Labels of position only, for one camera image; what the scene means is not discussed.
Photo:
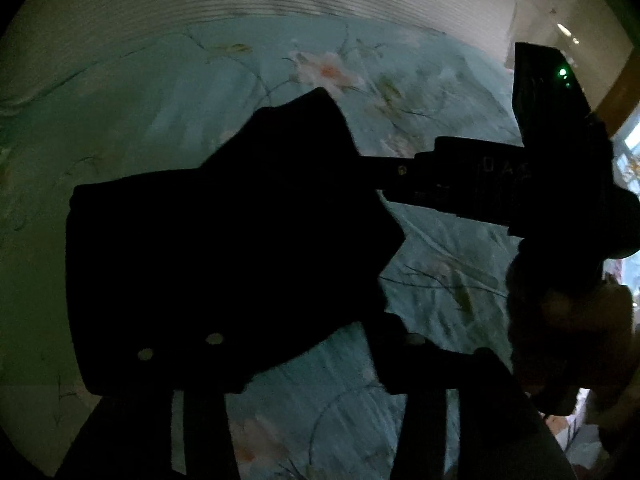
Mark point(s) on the ceiling lamp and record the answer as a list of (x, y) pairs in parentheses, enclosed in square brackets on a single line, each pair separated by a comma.
[(565, 28)]

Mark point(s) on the black pants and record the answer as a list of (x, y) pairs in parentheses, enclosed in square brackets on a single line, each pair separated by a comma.
[(225, 235)]

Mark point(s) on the wooden door frame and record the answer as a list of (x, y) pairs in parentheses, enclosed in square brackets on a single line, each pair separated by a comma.
[(617, 92)]

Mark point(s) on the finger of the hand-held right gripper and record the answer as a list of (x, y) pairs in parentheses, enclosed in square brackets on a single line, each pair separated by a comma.
[(395, 180)]

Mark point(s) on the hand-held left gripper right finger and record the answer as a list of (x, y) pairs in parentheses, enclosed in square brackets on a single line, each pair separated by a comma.
[(425, 435)]

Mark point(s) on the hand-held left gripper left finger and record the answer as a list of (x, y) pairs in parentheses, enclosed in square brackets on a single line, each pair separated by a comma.
[(200, 435)]

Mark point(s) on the teal floral bed sheet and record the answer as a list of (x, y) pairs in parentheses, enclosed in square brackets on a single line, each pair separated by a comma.
[(150, 110)]

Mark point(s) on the person's right hand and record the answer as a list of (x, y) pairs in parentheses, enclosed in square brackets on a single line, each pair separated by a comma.
[(550, 310)]

